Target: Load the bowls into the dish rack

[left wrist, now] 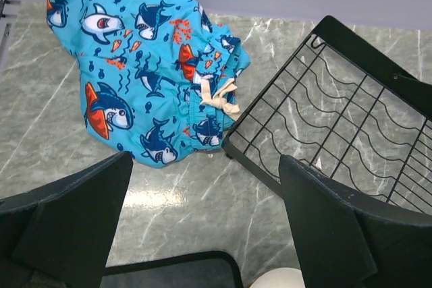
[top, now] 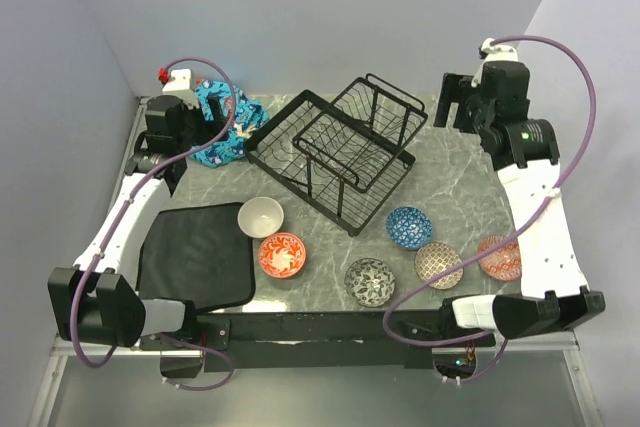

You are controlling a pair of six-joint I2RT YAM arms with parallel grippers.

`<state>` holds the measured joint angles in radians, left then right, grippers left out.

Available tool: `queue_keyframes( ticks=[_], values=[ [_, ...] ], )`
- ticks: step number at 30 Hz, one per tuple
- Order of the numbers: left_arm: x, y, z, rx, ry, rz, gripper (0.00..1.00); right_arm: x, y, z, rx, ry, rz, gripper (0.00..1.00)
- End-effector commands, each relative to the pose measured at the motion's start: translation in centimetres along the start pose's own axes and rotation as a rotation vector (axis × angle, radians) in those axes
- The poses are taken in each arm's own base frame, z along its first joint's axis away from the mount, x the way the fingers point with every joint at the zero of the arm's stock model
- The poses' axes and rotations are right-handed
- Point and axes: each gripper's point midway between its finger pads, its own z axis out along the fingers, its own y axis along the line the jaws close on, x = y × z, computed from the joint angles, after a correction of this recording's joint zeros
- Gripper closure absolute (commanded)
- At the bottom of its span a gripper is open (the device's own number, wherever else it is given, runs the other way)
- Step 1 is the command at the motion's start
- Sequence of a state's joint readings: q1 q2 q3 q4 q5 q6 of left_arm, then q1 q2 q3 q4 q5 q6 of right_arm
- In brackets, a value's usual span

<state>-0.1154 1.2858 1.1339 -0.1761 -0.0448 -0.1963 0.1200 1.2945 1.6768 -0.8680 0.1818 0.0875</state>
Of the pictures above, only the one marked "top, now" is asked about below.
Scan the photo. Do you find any red geometric pattern bowl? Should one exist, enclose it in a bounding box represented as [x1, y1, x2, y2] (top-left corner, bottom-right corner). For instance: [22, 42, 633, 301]
[478, 240, 522, 282]

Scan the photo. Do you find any white beige bowl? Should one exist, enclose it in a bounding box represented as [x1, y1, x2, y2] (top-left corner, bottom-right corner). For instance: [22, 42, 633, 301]
[237, 197, 284, 239]

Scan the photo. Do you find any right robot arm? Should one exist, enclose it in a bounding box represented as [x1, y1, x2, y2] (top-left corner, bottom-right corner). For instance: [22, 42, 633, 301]
[434, 61, 606, 346]

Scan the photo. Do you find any brown mosaic pattern bowl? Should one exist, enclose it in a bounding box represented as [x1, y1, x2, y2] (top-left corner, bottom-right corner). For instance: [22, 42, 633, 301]
[414, 242, 463, 290]

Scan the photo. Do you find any orange floral bowl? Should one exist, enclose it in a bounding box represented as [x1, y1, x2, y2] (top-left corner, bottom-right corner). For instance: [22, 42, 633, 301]
[258, 232, 307, 279]

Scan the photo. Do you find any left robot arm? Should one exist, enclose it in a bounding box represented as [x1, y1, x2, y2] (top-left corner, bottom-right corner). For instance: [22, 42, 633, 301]
[47, 95, 231, 349]

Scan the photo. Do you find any aluminium frame rail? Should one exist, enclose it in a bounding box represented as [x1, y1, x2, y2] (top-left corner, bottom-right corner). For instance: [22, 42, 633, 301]
[27, 96, 601, 427]

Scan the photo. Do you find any black wire dish rack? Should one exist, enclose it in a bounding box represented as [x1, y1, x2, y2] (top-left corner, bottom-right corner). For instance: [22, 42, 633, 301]
[245, 73, 428, 237]

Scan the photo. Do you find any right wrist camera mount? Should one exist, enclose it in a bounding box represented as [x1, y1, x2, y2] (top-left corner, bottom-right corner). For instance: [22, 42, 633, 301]
[479, 38, 519, 65]

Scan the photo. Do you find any blue triangle pattern bowl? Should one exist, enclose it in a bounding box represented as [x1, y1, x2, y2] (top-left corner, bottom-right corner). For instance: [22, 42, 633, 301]
[385, 206, 433, 250]

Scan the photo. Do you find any black leaf pattern bowl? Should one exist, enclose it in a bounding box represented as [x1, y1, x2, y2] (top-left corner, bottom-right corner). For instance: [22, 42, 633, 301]
[344, 258, 396, 308]

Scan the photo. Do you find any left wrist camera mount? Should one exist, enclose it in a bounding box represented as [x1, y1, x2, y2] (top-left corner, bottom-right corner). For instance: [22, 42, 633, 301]
[158, 68, 198, 108]

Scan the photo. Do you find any black drying mat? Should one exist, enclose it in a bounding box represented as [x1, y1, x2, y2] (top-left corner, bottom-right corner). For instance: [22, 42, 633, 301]
[138, 202, 256, 313]

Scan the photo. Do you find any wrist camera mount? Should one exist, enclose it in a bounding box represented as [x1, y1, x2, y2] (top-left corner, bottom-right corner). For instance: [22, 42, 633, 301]
[158, 68, 198, 108]
[479, 38, 519, 65]

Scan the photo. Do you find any blue shark print cloth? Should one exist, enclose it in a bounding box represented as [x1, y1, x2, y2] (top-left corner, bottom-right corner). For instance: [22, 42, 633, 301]
[191, 79, 269, 168]

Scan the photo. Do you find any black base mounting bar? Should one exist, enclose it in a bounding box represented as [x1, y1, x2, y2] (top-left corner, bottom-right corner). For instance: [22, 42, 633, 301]
[141, 310, 480, 379]

